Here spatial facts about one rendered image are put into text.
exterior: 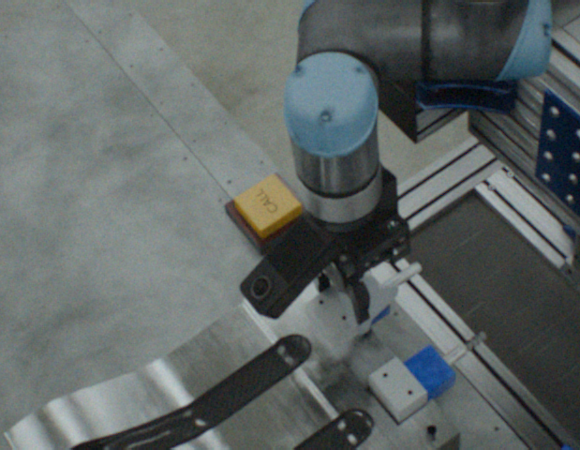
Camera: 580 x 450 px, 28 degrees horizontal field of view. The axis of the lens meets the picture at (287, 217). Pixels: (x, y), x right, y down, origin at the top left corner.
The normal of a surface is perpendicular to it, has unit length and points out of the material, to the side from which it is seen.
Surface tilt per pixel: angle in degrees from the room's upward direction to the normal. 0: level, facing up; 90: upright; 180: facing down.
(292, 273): 28
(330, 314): 1
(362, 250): 0
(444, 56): 67
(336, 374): 0
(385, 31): 33
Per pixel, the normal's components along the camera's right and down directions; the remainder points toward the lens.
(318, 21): -0.54, -0.50
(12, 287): -0.11, -0.55
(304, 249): -0.51, -0.27
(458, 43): -0.14, 0.32
